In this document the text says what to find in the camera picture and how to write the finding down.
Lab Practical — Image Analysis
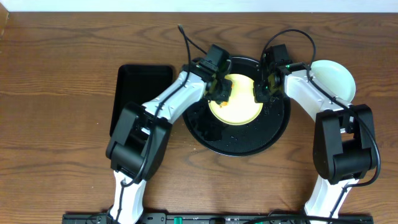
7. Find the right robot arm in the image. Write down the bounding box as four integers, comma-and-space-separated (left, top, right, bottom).
255, 60, 381, 218

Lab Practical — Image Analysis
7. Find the black rectangular tray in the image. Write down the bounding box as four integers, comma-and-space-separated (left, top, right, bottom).
109, 64, 174, 134

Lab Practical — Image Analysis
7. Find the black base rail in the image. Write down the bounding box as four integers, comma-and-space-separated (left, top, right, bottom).
61, 212, 374, 224

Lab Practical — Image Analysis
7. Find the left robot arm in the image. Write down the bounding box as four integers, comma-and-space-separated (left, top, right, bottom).
106, 61, 231, 223

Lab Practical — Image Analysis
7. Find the green yellow sponge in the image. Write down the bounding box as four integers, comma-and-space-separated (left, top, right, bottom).
216, 79, 233, 106

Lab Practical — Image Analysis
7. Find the yellow plate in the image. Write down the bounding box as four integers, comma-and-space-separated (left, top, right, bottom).
208, 74, 263, 126

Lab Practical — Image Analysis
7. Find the mint plate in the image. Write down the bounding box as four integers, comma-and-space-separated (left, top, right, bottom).
311, 60, 356, 102

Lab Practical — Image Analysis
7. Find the black round tray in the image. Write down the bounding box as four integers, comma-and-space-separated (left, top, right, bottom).
183, 57, 290, 156

